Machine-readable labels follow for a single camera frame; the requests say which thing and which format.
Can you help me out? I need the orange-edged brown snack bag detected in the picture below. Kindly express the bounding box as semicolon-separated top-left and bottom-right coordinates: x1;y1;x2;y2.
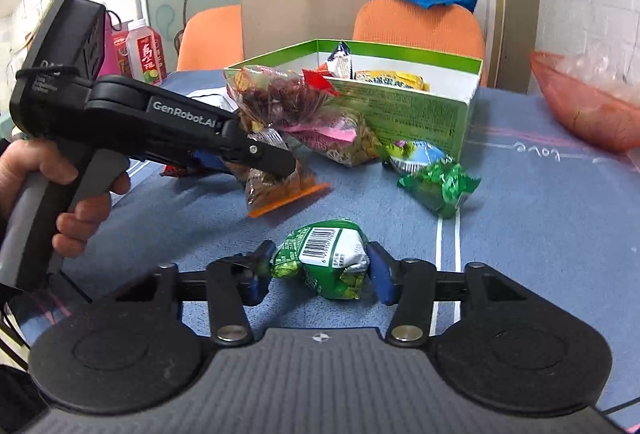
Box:
242;129;332;219

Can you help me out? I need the white snack packet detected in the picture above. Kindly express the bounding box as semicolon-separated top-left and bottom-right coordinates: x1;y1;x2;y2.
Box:
327;41;353;79

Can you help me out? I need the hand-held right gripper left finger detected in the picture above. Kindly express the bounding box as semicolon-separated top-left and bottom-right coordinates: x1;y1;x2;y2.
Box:
111;240;277;348

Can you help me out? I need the clear bag of dark dates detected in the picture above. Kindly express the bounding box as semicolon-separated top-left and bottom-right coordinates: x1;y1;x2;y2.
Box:
225;65;336;135

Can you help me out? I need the person's left hand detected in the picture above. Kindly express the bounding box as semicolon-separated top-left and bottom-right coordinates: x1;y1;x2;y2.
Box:
0;138;132;261

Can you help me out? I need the yellow pie packet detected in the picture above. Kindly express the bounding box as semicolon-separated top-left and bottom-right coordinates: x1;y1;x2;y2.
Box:
352;70;431;93

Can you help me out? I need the clear bottle with red label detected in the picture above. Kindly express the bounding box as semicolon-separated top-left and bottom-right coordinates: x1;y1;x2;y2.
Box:
125;18;168;87

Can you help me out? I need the pink plastic bowl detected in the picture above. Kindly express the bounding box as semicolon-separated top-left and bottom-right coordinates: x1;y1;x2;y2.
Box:
530;51;640;153

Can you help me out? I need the green and white cardboard box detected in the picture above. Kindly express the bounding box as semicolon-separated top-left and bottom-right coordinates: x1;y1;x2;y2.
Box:
223;38;485;159

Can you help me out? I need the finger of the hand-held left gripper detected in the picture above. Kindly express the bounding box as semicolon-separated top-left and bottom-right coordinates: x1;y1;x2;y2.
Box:
150;153;246;177
220;120;297;179

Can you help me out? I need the brown paper bag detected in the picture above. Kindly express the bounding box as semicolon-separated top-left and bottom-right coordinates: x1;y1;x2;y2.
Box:
241;0;372;62

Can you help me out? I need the pink thermos bottle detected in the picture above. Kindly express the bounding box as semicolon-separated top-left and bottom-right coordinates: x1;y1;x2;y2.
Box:
104;8;122;64

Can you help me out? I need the red snack packet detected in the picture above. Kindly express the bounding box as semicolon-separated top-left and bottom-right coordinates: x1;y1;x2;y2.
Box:
301;68;341;94

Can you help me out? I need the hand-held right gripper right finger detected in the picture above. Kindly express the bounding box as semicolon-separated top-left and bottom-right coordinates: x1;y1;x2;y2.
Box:
366;241;532;348

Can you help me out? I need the blue striped tablecloth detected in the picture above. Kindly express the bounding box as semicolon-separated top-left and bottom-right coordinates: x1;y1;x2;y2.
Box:
0;68;640;420

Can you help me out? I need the blue green snack packet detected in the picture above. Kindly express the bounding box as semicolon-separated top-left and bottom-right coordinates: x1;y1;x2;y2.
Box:
384;140;448;175

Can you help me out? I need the orange carton box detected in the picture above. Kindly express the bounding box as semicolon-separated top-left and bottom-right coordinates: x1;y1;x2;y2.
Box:
112;31;132;79

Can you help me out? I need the orange chair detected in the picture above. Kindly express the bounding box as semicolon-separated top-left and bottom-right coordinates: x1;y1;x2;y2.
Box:
176;4;246;72
352;0;487;87

